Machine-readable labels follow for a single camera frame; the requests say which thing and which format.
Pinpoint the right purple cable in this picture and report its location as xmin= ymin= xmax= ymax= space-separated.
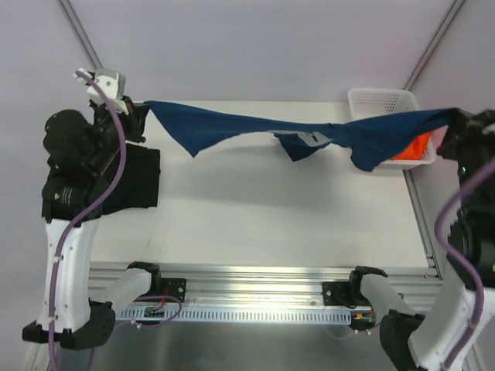
xmin=328 ymin=156 xmax=495 ymax=371

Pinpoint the white slotted cable duct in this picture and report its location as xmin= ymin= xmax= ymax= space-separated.
xmin=116 ymin=305 xmax=352 ymax=325

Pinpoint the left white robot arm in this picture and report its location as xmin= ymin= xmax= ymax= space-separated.
xmin=22 ymin=97 xmax=162 ymax=350

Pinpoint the blue t shirt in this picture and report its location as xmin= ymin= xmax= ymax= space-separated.
xmin=147 ymin=100 xmax=462 ymax=172

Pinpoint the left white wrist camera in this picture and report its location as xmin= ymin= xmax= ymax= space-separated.
xmin=73 ymin=68 xmax=128 ymax=114

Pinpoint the white plastic laundry basket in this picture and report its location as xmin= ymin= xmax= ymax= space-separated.
xmin=347 ymin=88 xmax=436 ymax=170

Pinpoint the purple cable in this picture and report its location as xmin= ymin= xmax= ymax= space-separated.
xmin=46 ymin=75 xmax=183 ymax=371
xmin=328 ymin=156 xmax=495 ymax=371

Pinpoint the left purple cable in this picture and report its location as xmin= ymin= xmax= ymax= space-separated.
xmin=46 ymin=75 xmax=183 ymax=371

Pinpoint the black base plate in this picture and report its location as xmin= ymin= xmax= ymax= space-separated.
xmin=162 ymin=278 xmax=187 ymax=303
xmin=322 ymin=281 xmax=369 ymax=309

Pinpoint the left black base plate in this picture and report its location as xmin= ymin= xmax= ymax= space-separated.
xmin=162 ymin=278 xmax=187 ymax=303

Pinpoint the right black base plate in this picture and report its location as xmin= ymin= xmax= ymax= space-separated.
xmin=322 ymin=281 xmax=369 ymax=309

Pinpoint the folded black t shirt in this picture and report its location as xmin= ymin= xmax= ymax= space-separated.
xmin=102 ymin=143 xmax=161 ymax=215

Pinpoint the orange t shirt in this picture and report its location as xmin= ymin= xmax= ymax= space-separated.
xmin=391 ymin=132 xmax=431 ymax=161

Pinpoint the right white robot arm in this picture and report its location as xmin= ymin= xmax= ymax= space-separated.
xmin=346 ymin=110 xmax=494 ymax=370

